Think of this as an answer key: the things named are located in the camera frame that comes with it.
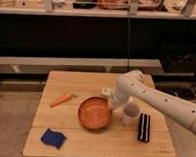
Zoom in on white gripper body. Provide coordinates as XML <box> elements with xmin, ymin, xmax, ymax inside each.
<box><xmin>100</xmin><ymin>87</ymin><xmax>124</xmax><ymax>110</ymax></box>

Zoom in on orange ceramic bowl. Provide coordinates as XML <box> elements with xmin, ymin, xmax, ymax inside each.
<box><xmin>78</xmin><ymin>97</ymin><xmax>112</xmax><ymax>130</ymax></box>

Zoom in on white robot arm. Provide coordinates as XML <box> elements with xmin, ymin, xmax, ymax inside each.
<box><xmin>102</xmin><ymin>70</ymin><xmax>196</xmax><ymax>135</ymax></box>

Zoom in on white plastic cup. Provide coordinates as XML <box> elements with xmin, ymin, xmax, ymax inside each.
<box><xmin>122</xmin><ymin>102</ymin><xmax>141</xmax><ymax>125</ymax></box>

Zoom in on black white striped block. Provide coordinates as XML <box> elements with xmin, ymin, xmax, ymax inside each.
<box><xmin>138</xmin><ymin>113</ymin><xmax>150</xmax><ymax>143</ymax></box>

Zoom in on wooden table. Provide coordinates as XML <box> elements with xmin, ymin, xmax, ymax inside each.
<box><xmin>23</xmin><ymin>71</ymin><xmax>176</xmax><ymax>157</ymax></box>

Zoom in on orange carrot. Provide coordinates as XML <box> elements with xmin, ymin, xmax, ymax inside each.
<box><xmin>50</xmin><ymin>94</ymin><xmax>74</xmax><ymax>107</ymax></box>

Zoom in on blue cloth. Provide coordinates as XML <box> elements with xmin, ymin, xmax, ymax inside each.
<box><xmin>41</xmin><ymin>128</ymin><xmax>67</xmax><ymax>149</ymax></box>

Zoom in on black bin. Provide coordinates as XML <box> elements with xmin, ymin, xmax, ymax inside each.
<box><xmin>159</xmin><ymin>44</ymin><xmax>196</xmax><ymax>73</ymax></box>

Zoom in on long background shelf unit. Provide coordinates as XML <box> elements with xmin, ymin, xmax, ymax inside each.
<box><xmin>0</xmin><ymin>0</ymin><xmax>196</xmax><ymax>87</ymax></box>

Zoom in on hanging blue cable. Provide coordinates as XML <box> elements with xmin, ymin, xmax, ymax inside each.
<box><xmin>124</xmin><ymin>11</ymin><xmax>134</xmax><ymax>73</ymax></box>

